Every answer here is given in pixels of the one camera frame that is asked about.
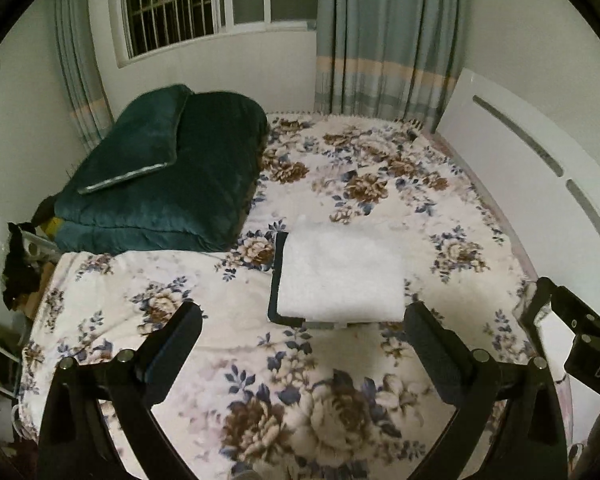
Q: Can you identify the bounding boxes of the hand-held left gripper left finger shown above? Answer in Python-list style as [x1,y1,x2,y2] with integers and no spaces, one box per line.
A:
[37,301,203,480]

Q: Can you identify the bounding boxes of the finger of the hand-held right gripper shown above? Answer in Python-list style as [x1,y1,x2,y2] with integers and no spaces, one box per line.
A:
[522,276,600,342]

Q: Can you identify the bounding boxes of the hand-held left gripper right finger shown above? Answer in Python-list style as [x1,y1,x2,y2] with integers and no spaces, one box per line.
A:
[404,301,568,480]

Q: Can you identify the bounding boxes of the white knit sweater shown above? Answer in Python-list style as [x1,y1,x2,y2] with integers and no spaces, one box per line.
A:
[275,214,407,323]

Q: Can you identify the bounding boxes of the black grey striped garment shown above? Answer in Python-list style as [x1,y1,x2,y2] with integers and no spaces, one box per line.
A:
[266,231,361,331]

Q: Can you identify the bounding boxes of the black hanging clothes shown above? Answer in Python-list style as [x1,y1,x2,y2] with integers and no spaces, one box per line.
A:
[1,200,61,310]

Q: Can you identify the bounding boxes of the white folded cloth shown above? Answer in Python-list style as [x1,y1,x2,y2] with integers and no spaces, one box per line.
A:
[536,310,578,386]

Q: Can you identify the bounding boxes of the floral printed blanket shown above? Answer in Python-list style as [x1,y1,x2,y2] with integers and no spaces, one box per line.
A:
[17,111,573,480]

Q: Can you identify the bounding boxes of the cardboard box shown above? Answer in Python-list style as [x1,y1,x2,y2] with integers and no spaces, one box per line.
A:
[22,262,56,318]

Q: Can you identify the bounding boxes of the white headboard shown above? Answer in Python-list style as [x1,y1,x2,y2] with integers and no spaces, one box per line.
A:
[436,67,600,286]

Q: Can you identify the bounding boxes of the yellow box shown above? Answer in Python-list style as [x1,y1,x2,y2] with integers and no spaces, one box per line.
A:
[41,216,65,240]

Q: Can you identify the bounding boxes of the dark green folded quilt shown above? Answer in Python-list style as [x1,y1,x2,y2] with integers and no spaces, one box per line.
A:
[54,91,271,254]

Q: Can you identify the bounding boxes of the dark green pillow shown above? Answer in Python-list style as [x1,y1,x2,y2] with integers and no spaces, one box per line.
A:
[76,84,196,196]

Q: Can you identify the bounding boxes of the narrow grey-blue curtain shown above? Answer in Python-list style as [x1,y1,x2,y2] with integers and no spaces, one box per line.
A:
[54,0,115,153]

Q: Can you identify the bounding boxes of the wide grey-blue curtain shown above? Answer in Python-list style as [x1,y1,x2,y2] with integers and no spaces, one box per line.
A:
[312,0,470,133]

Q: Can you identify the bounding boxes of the barred window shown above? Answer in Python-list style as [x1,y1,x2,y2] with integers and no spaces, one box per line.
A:
[114,0,320,68]

